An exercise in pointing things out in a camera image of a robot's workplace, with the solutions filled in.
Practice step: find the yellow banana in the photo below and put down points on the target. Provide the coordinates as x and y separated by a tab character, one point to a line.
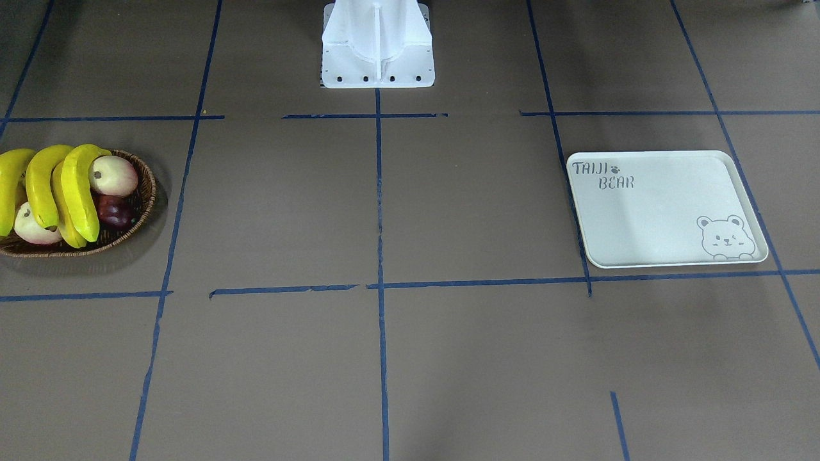
65	225
38	183
75	180
13	165

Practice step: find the white bear tray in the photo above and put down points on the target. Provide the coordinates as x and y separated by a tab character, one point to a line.
664	208

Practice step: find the dark red fruit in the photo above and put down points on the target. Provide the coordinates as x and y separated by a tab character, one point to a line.
115	213

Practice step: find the pale red apple upper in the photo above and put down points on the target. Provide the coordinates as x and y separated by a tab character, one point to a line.
114	176

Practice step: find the pale red apple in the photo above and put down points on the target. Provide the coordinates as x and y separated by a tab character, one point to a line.
114	176
30	231

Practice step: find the pale red apple lower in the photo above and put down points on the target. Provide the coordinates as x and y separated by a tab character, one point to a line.
30	231

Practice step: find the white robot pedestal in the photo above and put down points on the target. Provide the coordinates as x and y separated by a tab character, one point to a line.
377	44

